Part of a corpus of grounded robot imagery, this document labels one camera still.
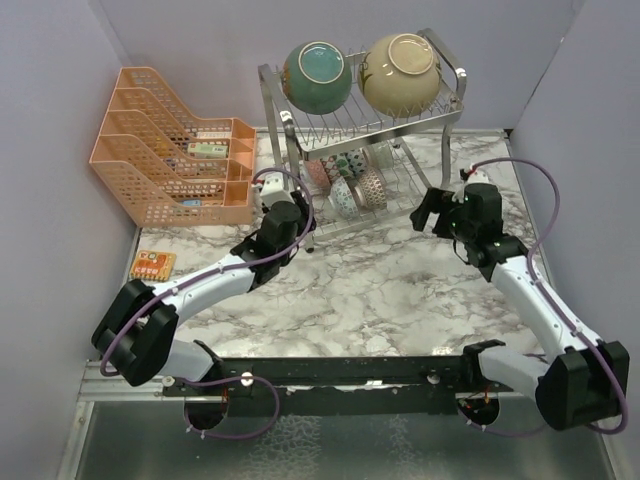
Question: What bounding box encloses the steel two-tier dish rack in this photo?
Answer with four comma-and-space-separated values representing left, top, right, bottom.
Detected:
258, 28, 467, 252

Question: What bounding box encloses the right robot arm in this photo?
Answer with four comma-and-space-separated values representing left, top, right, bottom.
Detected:
410, 183, 630, 431

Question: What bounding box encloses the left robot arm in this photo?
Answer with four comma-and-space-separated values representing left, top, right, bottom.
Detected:
91, 191, 315, 395

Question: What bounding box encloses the pink patterned small bowl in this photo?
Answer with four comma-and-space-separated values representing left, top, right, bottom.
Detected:
303, 159, 331, 190

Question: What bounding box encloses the dark red patterned bowl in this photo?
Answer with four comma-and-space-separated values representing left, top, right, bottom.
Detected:
321, 155, 342, 184

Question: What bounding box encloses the green patterned small bowl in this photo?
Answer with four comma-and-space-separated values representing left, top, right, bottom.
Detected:
335, 153, 353, 178

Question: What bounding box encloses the blue dotted small bowl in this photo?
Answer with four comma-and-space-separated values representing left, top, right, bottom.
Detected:
347, 149, 368, 178

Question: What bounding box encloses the green white box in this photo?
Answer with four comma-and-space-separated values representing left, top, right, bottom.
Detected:
186, 142, 229, 159

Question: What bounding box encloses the orange plastic file organizer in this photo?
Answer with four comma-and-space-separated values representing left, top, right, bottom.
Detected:
89, 67, 257, 227

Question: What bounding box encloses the large cream ceramic bowl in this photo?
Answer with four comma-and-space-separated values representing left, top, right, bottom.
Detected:
357, 33, 442, 119

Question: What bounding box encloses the orange snack packet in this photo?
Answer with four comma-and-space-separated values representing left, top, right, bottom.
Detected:
129, 250, 177, 282

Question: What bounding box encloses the large teal ceramic bowl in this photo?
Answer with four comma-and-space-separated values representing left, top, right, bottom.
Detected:
280, 41, 352, 115

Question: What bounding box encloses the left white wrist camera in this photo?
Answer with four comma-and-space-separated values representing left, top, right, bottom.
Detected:
255, 173, 293, 209

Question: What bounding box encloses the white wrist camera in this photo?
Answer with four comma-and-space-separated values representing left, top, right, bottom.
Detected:
255, 173, 293, 209
460, 168, 491, 188

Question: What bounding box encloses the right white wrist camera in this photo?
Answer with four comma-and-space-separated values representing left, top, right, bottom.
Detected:
460, 168, 491, 188

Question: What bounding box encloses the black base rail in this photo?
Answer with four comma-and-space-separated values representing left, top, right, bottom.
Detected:
163, 355, 509, 417

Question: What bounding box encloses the aluminium frame rail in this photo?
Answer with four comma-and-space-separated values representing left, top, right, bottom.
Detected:
77, 357, 171, 401

